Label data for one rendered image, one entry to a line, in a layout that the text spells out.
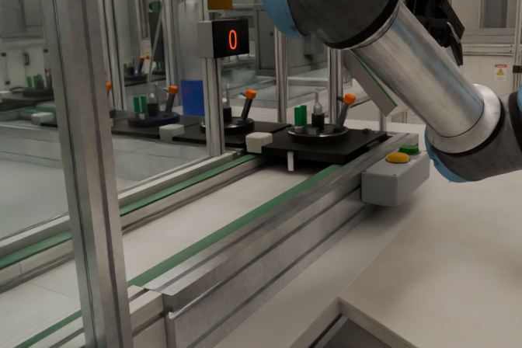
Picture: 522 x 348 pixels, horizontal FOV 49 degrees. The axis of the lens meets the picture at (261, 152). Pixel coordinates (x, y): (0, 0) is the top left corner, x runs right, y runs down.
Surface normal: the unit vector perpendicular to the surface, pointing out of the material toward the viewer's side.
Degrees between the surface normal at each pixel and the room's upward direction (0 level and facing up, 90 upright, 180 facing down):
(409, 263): 0
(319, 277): 0
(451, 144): 98
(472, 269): 0
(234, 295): 90
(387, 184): 90
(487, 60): 90
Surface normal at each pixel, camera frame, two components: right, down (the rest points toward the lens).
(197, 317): 0.85, 0.10
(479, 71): -0.63, 0.21
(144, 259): -0.04, -0.97
